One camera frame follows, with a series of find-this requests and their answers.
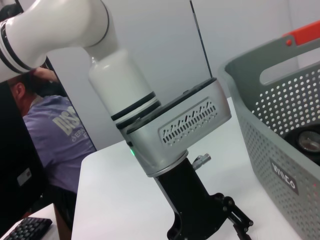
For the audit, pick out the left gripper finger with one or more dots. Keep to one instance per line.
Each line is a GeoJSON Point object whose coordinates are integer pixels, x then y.
{"type": "Point", "coordinates": [240, 220]}

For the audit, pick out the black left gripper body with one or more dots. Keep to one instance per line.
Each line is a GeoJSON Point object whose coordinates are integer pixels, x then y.
{"type": "Point", "coordinates": [190, 205]}

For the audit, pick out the glass teacup black sleeve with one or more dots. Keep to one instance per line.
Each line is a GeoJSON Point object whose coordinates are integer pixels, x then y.
{"type": "Point", "coordinates": [310, 140]}

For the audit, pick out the grey perforated storage bin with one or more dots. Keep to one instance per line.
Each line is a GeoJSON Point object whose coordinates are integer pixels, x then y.
{"type": "Point", "coordinates": [262, 162]}

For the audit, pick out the white side desk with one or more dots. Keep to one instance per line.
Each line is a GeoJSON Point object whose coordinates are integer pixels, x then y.
{"type": "Point", "coordinates": [46, 212]}

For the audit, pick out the person in purple shirt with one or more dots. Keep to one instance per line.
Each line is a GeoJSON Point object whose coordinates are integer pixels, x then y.
{"type": "Point", "coordinates": [57, 140]}

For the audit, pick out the black keyboard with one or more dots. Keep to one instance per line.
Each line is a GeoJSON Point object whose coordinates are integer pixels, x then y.
{"type": "Point", "coordinates": [27, 228]}

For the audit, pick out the black computer tower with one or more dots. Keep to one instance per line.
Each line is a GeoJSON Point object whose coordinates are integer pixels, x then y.
{"type": "Point", "coordinates": [15, 150]}

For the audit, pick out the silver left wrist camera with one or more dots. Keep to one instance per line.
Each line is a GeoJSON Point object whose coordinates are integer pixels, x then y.
{"type": "Point", "coordinates": [175, 125]}

